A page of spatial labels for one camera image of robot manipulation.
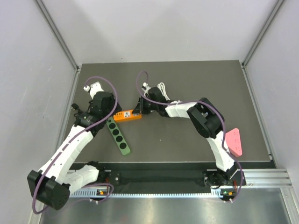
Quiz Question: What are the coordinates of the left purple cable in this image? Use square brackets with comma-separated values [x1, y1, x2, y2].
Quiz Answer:
[32, 76, 119, 215]

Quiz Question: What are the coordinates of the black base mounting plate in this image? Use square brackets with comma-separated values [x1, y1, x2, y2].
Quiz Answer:
[93, 162, 247, 194]

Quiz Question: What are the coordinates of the green power strip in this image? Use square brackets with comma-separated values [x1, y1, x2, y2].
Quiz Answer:
[107, 117, 131, 156]

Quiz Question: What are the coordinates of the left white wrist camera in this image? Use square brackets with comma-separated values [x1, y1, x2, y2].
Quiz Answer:
[83, 82, 104, 99]

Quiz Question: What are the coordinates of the orange power strip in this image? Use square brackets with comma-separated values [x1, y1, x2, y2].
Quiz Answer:
[113, 110, 142, 123]

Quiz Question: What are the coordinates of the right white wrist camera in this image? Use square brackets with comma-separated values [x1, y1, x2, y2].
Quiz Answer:
[142, 82, 151, 95]

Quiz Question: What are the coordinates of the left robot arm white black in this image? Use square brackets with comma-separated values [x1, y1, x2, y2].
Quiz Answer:
[27, 91, 117, 210]

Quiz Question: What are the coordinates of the white cable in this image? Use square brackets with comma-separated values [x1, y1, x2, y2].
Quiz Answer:
[143, 82, 172, 102]

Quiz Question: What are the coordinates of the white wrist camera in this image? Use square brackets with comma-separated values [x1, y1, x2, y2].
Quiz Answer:
[142, 82, 151, 95]
[83, 82, 104, 99]

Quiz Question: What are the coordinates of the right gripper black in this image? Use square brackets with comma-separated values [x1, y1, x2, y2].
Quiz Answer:
[132, 96, 159, 115]

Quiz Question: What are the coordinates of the black cable with plug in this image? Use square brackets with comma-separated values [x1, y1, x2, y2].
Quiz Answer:
[71, 104, 91, 122]

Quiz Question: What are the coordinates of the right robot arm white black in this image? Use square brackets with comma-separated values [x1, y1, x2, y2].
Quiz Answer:
[133, 83, 238, 189]

